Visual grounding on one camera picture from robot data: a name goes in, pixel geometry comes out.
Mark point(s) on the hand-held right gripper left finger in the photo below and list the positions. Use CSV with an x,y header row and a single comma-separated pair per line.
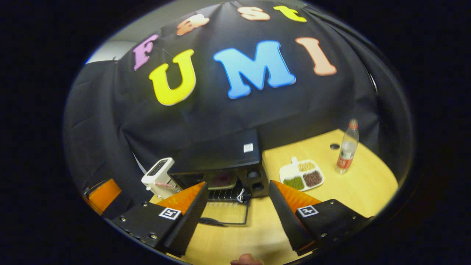
x,y
189,224

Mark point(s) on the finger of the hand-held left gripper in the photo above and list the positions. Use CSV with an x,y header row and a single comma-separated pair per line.
x,y
105,195

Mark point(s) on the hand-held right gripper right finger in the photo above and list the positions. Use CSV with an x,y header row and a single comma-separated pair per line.
x,y
289,224

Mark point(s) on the pale green food tray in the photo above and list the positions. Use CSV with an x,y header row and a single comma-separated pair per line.
x,y
208,186

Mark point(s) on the pink round pastry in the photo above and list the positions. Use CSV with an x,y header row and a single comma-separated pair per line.
x,y
221,179

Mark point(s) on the black electric oven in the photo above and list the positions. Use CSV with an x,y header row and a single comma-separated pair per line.
x,y
220,154

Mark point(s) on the clear glass cup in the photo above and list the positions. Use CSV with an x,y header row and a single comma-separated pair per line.
x,y
176,187

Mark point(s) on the heap of green beans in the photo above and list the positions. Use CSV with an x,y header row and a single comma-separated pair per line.
x,y
293,183

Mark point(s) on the red striped straw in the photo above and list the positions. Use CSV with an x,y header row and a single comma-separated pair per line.
x,y
163,184

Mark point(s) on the heap of red beans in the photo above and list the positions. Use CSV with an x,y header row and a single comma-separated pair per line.
x,y
312,178

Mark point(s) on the white divided plate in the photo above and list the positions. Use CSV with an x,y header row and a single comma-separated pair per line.
x,y
289,171

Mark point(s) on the white toaster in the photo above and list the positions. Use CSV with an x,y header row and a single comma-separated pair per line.
x,y
158,173

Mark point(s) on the heap of yellow beans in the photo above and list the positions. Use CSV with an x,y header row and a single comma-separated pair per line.
x,y
306,167

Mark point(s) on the clear water bottle red label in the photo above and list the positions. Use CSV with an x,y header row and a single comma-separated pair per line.
x,y
346,154

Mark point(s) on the black backdrop cloth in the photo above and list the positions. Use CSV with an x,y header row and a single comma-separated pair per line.
x,y
220,117

